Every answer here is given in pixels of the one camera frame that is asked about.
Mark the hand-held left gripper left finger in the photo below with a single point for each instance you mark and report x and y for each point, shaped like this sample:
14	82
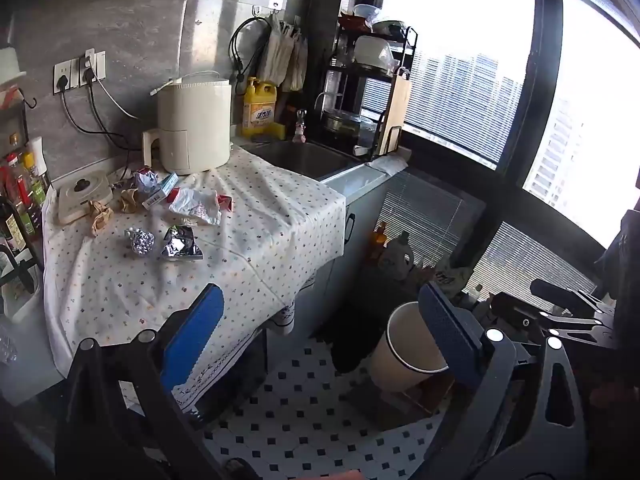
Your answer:
192	332

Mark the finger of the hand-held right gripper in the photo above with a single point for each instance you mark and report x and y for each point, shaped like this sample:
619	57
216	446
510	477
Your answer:
555	292
535	322

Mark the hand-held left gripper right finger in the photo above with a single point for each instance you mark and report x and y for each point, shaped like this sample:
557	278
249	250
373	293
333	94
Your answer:
447	327

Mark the cream paper waste bin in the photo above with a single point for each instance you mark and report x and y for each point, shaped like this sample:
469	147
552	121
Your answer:
400	360

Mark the grey printed cardboard box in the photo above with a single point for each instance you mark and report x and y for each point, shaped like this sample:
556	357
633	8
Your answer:
160	191

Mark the silver foil wrapper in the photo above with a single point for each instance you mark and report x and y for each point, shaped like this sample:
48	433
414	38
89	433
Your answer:
181	245

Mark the crumpled foil ball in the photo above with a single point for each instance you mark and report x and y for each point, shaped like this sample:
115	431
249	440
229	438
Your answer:
140	241

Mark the floral white tablecloth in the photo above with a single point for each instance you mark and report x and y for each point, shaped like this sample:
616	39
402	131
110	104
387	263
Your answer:
250	240

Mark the crumpled white plastic bag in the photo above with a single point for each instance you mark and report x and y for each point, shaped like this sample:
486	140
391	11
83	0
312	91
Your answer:
197	206

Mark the crumpled brown paper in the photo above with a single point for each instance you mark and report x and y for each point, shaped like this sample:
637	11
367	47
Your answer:
101	216
129	201

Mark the grey kitchen cabinet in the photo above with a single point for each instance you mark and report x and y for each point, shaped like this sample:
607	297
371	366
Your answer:
360	210

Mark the red white wrapper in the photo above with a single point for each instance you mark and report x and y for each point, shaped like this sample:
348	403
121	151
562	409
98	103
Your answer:
146	178

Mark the white kettle base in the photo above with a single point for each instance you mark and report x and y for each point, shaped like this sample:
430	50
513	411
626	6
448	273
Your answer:
80	202

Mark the white cloth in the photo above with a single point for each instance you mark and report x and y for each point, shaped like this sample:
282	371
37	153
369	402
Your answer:
390	164

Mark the cream air fryer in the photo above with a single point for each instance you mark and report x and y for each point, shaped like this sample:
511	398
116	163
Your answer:
195	125

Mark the steel sink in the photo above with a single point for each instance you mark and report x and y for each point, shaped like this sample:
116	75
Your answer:
305	157

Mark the yellow sponge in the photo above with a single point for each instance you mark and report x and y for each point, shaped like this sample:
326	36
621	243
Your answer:
272	133

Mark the yellow cap oil bottle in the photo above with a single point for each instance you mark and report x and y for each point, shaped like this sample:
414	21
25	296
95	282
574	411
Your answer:
36	180

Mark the wooden cutting board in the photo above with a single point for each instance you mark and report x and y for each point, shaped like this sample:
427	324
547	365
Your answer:
395	110

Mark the glass pot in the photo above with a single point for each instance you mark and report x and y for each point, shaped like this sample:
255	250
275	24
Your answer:
345	127

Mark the large amber oil bottle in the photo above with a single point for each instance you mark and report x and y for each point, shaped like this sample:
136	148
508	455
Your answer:
15	185

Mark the small clear spray bottle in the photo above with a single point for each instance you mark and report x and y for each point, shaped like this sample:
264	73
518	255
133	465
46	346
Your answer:
300	127

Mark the yellow detergent bottle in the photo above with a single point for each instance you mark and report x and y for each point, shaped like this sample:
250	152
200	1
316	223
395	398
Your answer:
259	105

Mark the black dish rack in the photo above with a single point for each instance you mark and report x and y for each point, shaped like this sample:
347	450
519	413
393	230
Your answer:
350	90

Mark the white bowl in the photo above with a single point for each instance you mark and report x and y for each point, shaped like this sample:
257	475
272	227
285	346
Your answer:
372	52

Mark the hanging plastic bags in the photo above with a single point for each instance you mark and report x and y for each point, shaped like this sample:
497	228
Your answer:
282	55

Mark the clear bowl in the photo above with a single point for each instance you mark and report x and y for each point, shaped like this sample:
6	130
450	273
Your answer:
367	11

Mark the black window frame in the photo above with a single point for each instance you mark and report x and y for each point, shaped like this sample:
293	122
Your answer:
530	85

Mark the white wall socket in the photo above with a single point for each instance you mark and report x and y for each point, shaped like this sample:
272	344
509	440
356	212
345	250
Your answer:
63	77
92	66

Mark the white wall hook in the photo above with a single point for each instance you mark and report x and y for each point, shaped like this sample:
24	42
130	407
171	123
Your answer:
275	2

